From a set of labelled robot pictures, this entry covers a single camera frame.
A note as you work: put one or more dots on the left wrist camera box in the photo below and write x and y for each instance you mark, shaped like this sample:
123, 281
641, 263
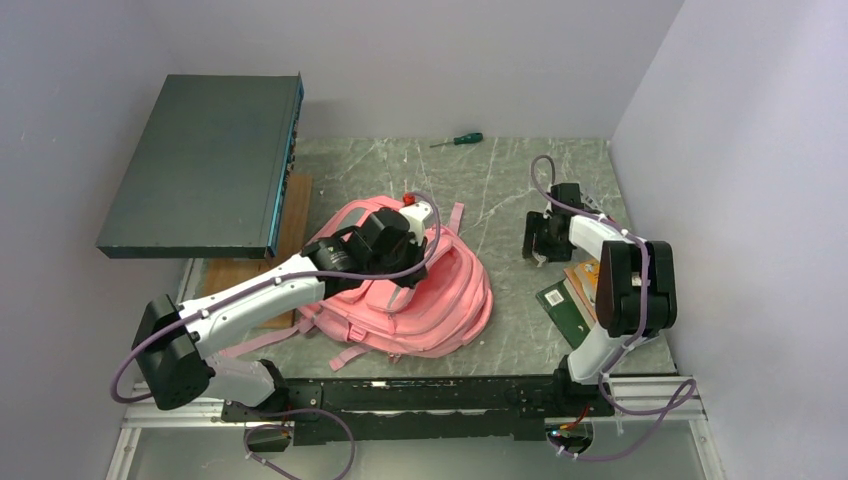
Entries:
419, 215

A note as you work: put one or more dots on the dark green book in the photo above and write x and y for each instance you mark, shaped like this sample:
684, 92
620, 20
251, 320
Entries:
567, 311

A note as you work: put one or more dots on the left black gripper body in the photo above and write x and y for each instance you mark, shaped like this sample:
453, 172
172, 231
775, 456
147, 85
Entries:
407, 256

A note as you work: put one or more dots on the dark grey flat box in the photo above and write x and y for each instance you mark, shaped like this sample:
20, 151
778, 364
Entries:
209, 174

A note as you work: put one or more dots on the pink student backpack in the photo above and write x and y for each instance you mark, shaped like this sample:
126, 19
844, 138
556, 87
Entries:
443, 312

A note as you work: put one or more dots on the orange comic book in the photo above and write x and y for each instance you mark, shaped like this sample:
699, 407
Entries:
587, 273

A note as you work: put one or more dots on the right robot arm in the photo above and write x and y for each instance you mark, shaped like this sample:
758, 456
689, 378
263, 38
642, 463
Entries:
635, 296

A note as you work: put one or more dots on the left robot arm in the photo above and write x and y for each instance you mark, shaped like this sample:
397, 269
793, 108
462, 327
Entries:
179, 347

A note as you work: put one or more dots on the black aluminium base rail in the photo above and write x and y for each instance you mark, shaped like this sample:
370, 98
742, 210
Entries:
521, 407

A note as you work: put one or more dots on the green handled screwdriver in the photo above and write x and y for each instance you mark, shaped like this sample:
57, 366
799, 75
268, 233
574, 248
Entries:
466, 139

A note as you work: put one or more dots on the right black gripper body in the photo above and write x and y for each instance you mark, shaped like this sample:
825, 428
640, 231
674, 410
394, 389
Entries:
544, 243

